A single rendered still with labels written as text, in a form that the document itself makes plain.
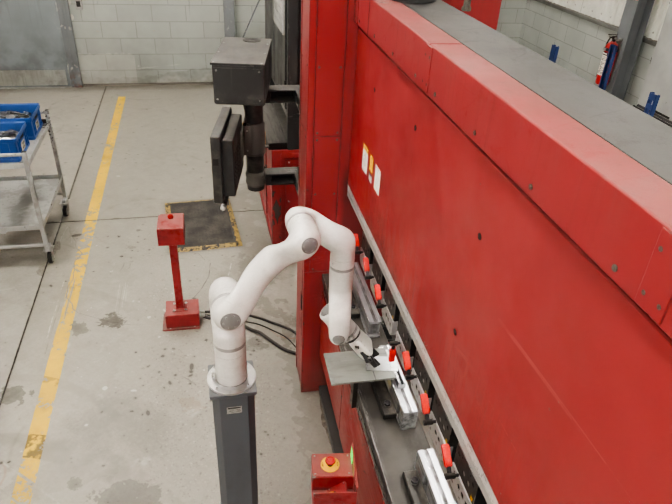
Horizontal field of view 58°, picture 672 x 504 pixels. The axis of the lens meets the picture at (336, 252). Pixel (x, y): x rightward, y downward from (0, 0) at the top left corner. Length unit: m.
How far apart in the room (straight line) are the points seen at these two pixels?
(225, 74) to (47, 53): 6.59
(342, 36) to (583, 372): 1.92
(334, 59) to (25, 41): 7.00
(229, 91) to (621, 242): 2.19
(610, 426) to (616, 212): 0.37
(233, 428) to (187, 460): 1.00
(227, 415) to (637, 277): 1.79
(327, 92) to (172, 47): 6.51
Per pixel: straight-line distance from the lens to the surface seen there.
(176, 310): 4.25
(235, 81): 2.90
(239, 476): 2.76
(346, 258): 2.14
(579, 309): 1.18
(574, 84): 1.57
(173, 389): 3.86
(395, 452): 2.37
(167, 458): 3.52
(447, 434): 1.90
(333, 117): 2.83
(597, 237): 1.08
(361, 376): 2.45
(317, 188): 2.96
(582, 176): 1.11
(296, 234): 2.00
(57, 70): 9.39
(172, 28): 9.12
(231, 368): 2.32
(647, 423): 1.08
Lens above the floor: 2.69
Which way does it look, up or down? 32 degrees down
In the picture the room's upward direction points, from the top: 3 degrees clockwise
